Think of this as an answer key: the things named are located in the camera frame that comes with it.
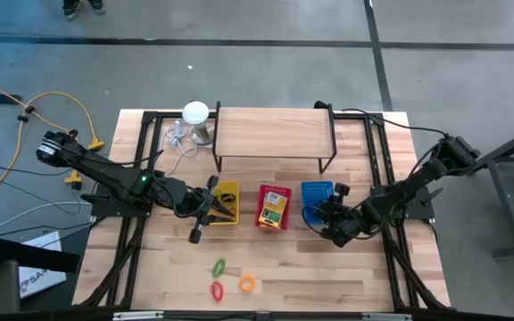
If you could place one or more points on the yellow-orange spiral wrist coil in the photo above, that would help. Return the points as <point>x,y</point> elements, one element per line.
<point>242,283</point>

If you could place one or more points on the silver aluminium extrusion post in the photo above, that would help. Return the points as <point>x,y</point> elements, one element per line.
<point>138,315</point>
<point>386,317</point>

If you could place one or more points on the black aluminium rig frame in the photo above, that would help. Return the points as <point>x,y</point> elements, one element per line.
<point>156,134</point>

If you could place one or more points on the black metal side table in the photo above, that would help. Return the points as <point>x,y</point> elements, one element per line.
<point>507,178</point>

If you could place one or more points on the yellow plastic basket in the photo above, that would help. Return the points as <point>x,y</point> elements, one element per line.
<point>232,187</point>

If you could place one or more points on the blue plastic basket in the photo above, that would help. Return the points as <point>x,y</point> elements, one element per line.
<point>315,191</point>

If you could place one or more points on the white mushroom lamp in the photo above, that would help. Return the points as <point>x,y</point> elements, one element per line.
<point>195,112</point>

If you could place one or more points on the person's shoe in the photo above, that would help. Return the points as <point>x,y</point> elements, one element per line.
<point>72,9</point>
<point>97,6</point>

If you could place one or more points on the red plastic basket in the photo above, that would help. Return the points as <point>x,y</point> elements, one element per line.
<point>258,205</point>

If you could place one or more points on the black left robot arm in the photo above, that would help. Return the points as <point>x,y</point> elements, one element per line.
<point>105,171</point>

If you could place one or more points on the green spiral wrist coil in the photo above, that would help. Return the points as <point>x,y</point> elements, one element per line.
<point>219,267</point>

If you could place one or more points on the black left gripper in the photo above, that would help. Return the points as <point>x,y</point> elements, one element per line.
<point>192,203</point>

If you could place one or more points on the wooden riser shelf black frame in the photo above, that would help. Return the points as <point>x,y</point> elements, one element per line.
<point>275,131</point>

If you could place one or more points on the white printed sign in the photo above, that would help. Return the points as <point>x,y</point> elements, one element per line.
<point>43,267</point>

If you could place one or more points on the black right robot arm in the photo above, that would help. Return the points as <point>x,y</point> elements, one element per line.
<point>417,178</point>

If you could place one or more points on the yellow crayon box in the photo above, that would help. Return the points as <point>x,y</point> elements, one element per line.
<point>272,216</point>

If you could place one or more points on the red spiral wrist coil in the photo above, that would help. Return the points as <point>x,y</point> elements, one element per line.
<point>213,292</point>

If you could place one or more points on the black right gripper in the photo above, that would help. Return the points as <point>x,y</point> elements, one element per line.
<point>344,220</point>

